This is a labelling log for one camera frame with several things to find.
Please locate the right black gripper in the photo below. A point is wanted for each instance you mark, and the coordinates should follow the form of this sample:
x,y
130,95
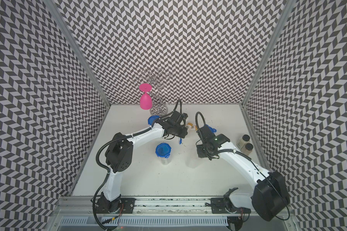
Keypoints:
x,y
200,154

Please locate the brown spice jar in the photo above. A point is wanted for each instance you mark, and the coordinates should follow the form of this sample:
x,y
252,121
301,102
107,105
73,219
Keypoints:
x,y
247,149

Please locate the pink plastic wine glass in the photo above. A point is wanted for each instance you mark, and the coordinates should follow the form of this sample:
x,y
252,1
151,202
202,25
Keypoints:
x,y
145,100

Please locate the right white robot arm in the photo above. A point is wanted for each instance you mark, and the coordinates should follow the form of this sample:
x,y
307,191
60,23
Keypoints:
x,y
269,196

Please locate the blue lid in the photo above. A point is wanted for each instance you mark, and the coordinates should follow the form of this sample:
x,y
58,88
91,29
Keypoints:
x,y
163,150
152,118
213,130

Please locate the clear cup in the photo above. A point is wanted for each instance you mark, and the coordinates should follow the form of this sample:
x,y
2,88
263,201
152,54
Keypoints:
x,y
165,160
193,161

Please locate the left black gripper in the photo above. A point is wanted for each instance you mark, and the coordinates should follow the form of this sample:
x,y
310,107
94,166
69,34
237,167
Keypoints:
x,y
184,133

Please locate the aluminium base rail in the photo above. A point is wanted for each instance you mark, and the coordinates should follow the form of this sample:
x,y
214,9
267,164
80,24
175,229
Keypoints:
x,y
160,205

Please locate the green herb spice jar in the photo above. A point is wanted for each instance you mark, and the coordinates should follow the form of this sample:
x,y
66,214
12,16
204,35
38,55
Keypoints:
x,y
242,141

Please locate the chrome glass holder stand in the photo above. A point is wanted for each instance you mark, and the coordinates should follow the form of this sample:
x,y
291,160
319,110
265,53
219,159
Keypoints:
x,y
155,78

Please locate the blue lid under cup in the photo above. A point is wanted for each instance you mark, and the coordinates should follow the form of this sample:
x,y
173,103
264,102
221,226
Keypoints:
x,y
213,130

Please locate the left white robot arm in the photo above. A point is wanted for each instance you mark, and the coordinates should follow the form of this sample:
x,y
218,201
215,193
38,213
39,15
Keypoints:
x,y
116,156

